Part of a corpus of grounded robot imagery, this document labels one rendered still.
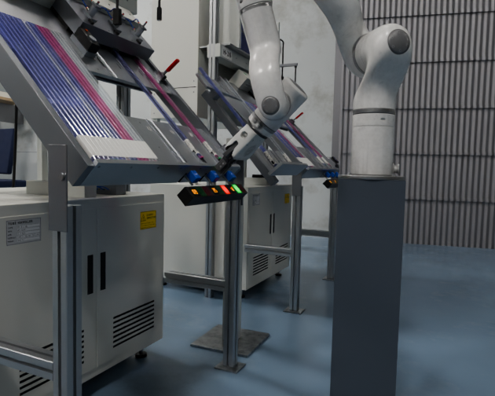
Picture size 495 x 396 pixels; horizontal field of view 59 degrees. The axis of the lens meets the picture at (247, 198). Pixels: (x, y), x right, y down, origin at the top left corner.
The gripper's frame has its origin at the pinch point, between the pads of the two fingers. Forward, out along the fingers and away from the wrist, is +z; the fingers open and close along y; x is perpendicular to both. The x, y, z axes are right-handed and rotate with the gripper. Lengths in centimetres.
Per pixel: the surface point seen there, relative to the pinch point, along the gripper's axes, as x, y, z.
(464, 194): -67, 360, -38
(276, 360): -56, 36, 47
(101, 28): 57, -9, -1
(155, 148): 10.6, -18.3, 4.7
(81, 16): 59, -16, -1
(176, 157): 7.2, -12.3, 4.5
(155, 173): 2.4, -24.9, 5.7
